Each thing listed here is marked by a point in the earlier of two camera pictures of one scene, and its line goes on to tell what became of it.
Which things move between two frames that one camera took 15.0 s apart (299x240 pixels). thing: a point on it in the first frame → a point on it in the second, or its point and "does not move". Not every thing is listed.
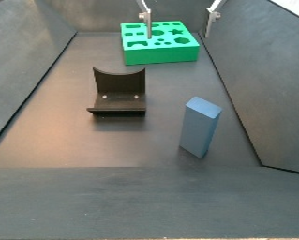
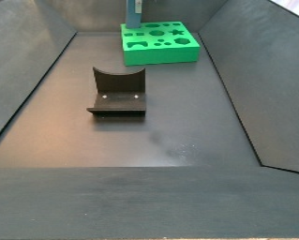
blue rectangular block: x=197 y=124 → x=132 y=17
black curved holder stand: x=120 y=95 does not move
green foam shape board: x=171 y=43 does not move
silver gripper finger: x=145 y=16 → x=137 y=6
